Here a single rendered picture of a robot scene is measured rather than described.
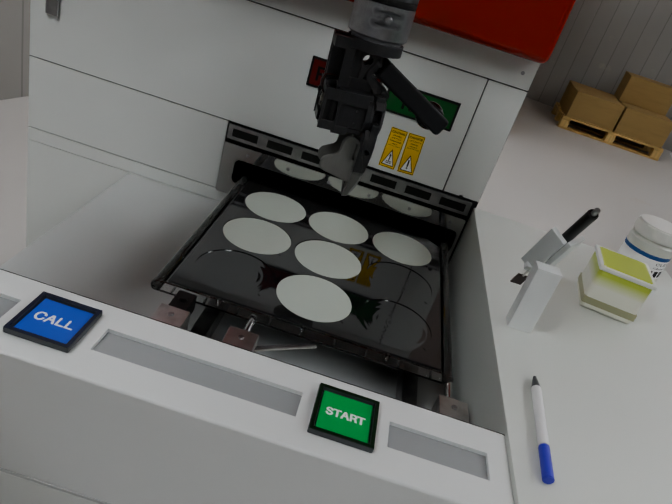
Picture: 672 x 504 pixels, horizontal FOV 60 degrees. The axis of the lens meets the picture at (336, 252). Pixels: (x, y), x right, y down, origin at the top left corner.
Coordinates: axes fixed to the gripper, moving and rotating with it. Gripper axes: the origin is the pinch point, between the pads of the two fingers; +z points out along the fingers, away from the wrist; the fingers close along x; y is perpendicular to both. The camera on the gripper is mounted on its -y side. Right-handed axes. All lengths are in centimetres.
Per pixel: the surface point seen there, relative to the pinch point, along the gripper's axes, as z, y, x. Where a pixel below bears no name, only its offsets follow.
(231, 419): 4.4, 13.5, 40.7
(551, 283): -2.5, -20.5, 22.0
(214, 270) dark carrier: 10.2, 16.6, 10.8
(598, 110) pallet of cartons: 76, -382, -547
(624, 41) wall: 4, -437, -647
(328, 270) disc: 10.6, 1.0, 5.8
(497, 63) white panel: -18.8, -20.1, -14.3
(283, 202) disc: 10.3, 7.3, -12.8
